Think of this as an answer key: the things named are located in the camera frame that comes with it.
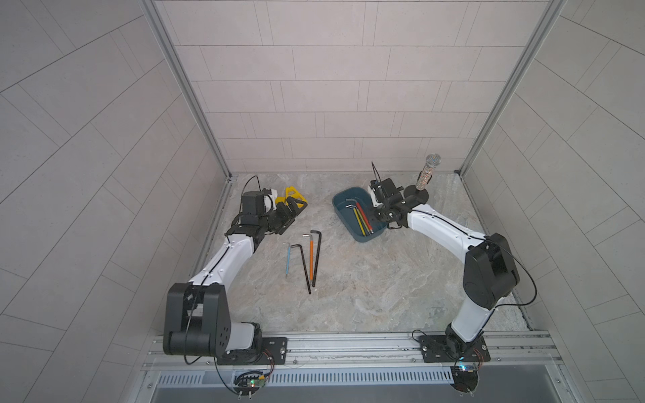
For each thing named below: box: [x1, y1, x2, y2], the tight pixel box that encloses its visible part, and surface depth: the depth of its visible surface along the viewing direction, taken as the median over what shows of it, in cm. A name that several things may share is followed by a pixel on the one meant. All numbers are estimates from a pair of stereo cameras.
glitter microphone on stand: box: [403, 153, 442, 204], surface depth 95 cm
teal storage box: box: [332, 187, 389, 243], surface depth 104 cm
